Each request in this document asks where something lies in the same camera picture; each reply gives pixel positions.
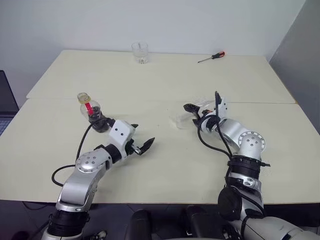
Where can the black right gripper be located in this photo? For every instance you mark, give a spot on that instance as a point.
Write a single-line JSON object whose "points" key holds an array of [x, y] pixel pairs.
{"points": [[205, 113]]}

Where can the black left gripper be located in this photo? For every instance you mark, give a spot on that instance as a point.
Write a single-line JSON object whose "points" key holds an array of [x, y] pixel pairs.
{"points": [[130, 148]]}

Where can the clear plastic bag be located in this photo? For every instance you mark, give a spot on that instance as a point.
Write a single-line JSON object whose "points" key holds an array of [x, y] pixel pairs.
{"points": [[180, 122]]}

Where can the small plastic bottle dark liquid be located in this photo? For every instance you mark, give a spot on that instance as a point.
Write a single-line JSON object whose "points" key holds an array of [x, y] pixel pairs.
{"points": [[96, 117]]}

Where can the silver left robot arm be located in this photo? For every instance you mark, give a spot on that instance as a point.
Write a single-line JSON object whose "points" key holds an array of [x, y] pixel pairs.
{"points": [[82, 180]]}

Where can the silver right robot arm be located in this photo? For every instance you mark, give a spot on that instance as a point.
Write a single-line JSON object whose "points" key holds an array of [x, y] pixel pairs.
{"points": [[250, 142]]}

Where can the red and black screwdriver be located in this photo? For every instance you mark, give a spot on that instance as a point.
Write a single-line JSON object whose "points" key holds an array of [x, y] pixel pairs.
{"points": [[216, 55]]}

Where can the clear glass tumbler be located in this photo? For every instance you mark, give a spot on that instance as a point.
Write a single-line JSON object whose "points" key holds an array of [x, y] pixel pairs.
{"points": [[140, 53]]}

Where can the dark rounded shape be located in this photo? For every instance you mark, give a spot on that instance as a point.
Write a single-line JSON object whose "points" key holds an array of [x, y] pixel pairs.
{"points": [[141, 225]]}

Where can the dark laptop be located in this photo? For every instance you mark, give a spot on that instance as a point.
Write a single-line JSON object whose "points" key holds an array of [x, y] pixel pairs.
{"points": [[6, 100]]}

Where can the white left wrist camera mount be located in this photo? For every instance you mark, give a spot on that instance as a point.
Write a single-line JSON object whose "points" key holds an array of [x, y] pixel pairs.
{"points": [[121, 131]]}

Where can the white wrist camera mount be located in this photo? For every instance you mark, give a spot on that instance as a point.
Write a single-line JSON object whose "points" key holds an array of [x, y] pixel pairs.
{"points": [[121, 131], [223, 107]]}

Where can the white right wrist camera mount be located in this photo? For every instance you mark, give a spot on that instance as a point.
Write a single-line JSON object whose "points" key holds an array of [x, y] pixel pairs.
{"points": [[223, 107]]}

